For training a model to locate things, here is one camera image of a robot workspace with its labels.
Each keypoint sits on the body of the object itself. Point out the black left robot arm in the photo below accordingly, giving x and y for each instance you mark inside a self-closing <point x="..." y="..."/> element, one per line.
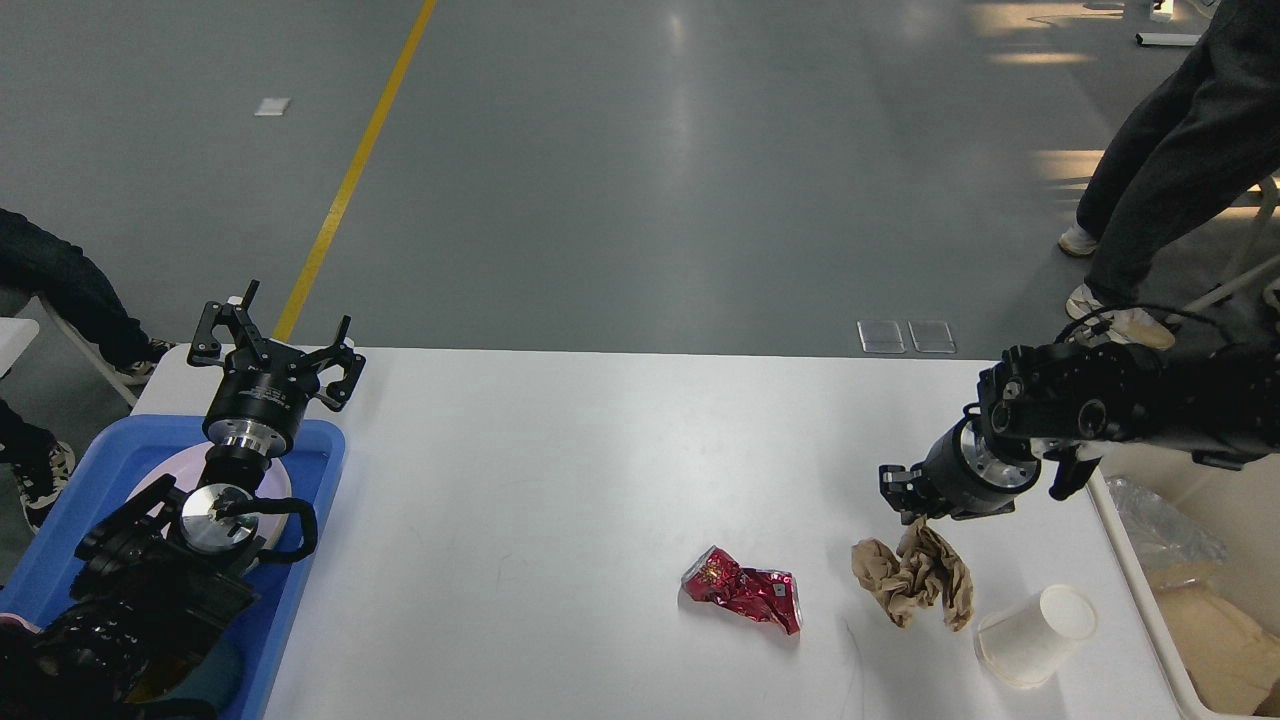
<point x="163" y="577"/>

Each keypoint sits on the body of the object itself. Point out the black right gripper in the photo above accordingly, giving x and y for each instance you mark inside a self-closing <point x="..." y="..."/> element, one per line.
<point x="960" y="478"/>

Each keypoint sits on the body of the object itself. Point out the aluminium foil tray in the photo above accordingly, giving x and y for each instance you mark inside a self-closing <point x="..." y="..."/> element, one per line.
<point x="1163" y="537"/>

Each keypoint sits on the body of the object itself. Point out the white plastic bin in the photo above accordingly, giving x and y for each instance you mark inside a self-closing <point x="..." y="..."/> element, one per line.
<point x="1240" y="507"/>

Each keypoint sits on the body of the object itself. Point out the blue plastic tray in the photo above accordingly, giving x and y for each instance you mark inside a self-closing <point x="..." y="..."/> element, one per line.
<point x="128" y="454"/>

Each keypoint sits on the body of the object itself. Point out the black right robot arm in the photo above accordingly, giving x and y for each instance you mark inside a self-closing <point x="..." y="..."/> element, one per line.
<point x="1067" y="402"/>

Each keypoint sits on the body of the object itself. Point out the brown paper bag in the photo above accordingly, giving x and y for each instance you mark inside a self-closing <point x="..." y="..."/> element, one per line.
<point x="1221" y="626"/>

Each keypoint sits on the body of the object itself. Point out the brown paper ball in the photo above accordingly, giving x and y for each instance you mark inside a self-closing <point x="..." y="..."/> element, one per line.
<point x="923" y="571"/>

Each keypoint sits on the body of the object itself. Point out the dark green cup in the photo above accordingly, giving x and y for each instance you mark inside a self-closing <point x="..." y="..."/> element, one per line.
<point x="215" y="681"/>

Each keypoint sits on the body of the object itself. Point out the red foil wrapper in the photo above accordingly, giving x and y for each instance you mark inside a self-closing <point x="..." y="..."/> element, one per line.
<point x="762" y="595"/>

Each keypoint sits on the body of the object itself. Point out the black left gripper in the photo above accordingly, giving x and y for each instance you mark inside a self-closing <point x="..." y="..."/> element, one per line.
<point x="259" y="406"/>

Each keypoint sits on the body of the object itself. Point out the clear floor plate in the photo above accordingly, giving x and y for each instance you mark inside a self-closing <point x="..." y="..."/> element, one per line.
<point x="932" y="337"/>
<point x="881" y="337"/>

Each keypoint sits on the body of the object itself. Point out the pink cup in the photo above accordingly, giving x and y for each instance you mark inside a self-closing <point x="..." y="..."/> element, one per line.
<point x="10" y="622"/>

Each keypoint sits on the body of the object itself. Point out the standing person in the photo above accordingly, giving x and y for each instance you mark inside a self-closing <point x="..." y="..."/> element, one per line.
<point x="1188" y="150"/>

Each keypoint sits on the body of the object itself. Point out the white paper cup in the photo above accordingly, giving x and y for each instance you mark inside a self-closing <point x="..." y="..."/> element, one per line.
<point x="1026" y="645"/>

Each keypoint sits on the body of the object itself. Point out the pink plate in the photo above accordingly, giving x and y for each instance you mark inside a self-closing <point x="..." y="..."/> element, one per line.
<point x="165" y="470"/>

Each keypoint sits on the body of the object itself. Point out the left clear floor plate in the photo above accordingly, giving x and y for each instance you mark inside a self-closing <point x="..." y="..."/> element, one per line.
<point x="881" y="337"/>

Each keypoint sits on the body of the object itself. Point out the right clear floor plate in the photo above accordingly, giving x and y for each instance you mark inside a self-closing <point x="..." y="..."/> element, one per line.
<point x="932" y="337"/>

